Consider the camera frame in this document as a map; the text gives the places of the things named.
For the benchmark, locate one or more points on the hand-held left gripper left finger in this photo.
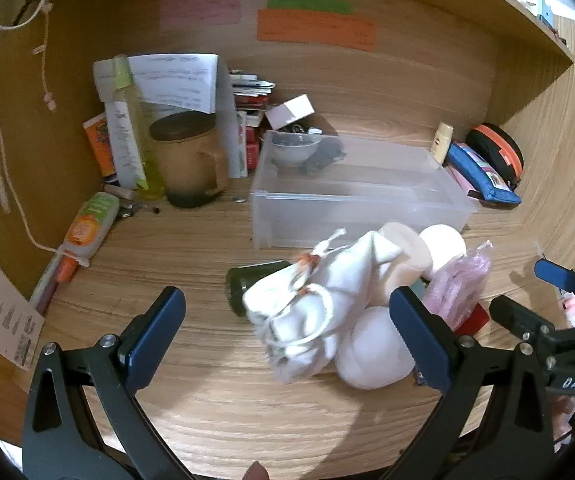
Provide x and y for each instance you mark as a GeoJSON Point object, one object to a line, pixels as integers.
{"type": "Point", "coordinates": [160, 330]}

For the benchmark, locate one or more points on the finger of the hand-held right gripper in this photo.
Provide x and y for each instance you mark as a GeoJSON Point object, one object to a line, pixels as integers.
{"type": "Point", "coordinates": [515, 315]}
{"type": "Point", "coordinates": [555, 272]}

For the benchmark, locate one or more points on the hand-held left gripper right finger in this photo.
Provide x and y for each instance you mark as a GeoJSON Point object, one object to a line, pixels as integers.
{"type": "Point", "coordinates": [417, 330]}

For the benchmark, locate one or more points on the teal small bottle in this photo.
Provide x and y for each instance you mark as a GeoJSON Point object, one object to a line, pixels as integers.
{"type": "Point", "coordinates": [420, 287]}

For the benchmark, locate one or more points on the red item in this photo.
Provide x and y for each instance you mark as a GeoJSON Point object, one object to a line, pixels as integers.
{"type": "Point", "coordinates": [472, 320]}

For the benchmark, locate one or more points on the beige cylinder jar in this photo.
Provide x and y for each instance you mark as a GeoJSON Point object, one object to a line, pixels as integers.
{"type": "Point", "coordinates": [407, 260]}

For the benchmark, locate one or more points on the dark green bottle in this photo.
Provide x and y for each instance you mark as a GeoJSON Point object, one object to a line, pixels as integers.
{"type": "Point", "coordinates": [247, 280]}

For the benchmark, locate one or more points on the clear plastic storage box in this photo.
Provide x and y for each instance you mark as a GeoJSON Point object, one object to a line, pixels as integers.
{"type": "Point", "coordinates": [357, 195]}

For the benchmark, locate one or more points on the wooden desktop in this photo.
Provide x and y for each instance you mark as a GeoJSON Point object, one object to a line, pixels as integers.
{"type": "Point", "coordinates": [217, 400]}

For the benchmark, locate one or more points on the person's right hand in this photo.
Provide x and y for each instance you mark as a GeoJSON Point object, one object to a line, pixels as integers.
{"type": "Point", "coordinates": [562, 407]}

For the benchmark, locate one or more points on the white ball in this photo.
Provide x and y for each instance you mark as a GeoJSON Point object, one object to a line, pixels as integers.
{"type": "Point", "coordinates": [375, 350]}

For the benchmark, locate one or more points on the white round container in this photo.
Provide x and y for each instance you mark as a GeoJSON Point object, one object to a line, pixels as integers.
{"type": "Point", "coordinates": [445, 250]}

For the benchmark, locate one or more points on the blue zip pouch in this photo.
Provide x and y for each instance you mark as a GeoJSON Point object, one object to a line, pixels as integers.
{"type": "Point", "coordinates": [482, 175]}

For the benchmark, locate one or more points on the green orange tube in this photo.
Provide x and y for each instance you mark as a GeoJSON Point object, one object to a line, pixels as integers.
{"type": "Point", "coordinates": [89, 225]}

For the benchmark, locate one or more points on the pink flat case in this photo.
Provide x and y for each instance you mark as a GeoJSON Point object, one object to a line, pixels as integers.
{"type": "Point", "coordinates": [460, 180]}

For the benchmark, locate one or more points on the black orange round case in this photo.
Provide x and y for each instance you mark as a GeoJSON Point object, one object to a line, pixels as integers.
{"type": "Point", "coordinates": [500, 147]}

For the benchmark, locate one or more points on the printed paper tag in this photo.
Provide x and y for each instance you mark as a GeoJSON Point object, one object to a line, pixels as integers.
{"type": "Point", "coordinates": [2, 315]}

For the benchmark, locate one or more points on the beige slim bottle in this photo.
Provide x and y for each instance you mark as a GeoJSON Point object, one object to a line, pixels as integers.
{"type": "Point", "coordinates": [442, 142]}

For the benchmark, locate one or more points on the brown mug with lid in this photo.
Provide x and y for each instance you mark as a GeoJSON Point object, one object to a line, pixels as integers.
{"type": "Point", "coordinates": [192, 160]}

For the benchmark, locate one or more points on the white tube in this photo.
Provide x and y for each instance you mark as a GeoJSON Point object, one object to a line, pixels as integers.
{"type": "Point", "coordinates": [122, 145]}

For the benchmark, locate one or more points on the yellow-green bottle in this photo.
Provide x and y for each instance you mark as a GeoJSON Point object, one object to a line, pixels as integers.
{"type": "Point", "coordinates": [142, 135]}

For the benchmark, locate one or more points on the black small item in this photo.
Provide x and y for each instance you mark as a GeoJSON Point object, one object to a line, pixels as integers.
{"type": "Point", "coordinates": [325, 155]}

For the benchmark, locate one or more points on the white file holder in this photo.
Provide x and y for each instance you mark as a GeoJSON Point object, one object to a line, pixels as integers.
{"type": "Point", "coordinates": [225, 125]}

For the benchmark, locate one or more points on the white bowl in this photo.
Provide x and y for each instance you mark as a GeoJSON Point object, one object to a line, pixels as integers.
{"type": "Point", "coordinates": [292, 150]}

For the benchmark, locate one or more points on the stack of books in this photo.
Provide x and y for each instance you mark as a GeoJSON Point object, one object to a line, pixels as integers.
{"type": "Point", "coordinates": [250, 110]}

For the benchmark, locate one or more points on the white paper sheet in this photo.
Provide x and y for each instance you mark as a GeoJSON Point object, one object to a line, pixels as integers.
{"type": "Point", "coordinates": [172, 80]}

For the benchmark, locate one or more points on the small white pink box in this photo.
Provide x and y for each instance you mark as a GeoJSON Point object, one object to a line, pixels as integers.
{"type": "Point", "coordinates": [290, 110]}

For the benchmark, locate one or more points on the small blue object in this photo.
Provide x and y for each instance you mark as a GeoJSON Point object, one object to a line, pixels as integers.
{"type": "Point", "coordinates": [546, 10]}

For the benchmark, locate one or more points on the orange paper note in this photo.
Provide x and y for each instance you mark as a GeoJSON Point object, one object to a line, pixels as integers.
{"type": "Point", "coordinates": [317, 30]}

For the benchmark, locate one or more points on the pink paper note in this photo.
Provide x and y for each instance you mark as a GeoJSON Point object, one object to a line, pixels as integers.
{"type": "Point", "coordinates": [200, 7]}

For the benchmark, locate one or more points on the green paper note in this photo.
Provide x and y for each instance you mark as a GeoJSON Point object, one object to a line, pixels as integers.
{"type": "Point", "coordinates": [310, 4]}

